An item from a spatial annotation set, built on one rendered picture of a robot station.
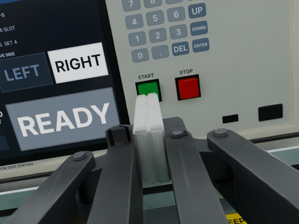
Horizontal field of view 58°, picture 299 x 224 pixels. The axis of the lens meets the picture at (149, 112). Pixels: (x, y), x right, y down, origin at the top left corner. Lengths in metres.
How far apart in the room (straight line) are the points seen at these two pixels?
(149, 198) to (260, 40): 0.18
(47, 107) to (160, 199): 0.14
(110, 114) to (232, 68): 0.12
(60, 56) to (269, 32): 0.19
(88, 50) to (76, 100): 0.05
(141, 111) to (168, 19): 0.12
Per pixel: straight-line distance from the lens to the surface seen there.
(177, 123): 0.15
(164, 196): 0.27
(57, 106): 0.28
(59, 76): 0.27
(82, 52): 0.26
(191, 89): 0.26
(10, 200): 0.30
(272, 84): 0.29
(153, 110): 0.15
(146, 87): 0.25
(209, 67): 0.26
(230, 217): 0.27
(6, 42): 0.28
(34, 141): 0.30
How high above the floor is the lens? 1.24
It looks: 18 degrees down
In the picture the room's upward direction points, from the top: 10 degrees counter-clockwise
